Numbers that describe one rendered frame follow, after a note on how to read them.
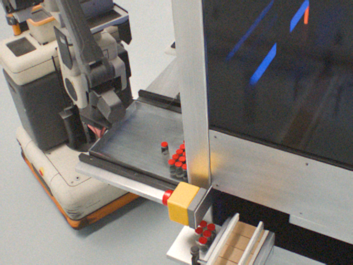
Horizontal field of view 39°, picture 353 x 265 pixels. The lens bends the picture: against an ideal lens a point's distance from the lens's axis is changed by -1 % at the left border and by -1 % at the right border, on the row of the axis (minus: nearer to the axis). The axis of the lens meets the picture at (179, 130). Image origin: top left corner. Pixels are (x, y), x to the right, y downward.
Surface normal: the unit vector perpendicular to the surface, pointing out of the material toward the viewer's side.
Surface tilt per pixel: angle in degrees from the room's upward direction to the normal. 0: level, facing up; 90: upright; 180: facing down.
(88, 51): 59
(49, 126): 90
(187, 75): 90
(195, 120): 90
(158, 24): 0
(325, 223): 90
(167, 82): 0
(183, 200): 0
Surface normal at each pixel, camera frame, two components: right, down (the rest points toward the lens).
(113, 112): 0.58, 0.63
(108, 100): 0.08, -0.60
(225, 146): -0.47, 0.61
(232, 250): -0.07, -0.75
